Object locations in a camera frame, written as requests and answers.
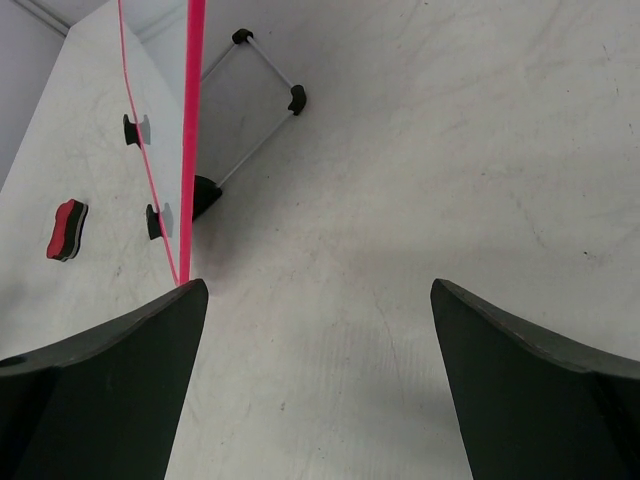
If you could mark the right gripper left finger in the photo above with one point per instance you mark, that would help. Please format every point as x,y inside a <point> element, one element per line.
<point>104,403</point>

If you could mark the red whiteboard eraser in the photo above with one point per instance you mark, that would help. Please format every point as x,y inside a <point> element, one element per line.
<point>65,241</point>

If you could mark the black whiteboard foot clip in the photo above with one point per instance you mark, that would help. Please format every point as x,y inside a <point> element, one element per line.
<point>136,133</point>

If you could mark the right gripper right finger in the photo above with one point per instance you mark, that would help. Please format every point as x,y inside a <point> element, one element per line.
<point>531,403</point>

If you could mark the wire whiteboard stand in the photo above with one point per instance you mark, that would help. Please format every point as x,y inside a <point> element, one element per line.
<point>245,99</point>

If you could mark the pink framed whiteboard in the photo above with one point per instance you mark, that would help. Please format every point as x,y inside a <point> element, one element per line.
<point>162,46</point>

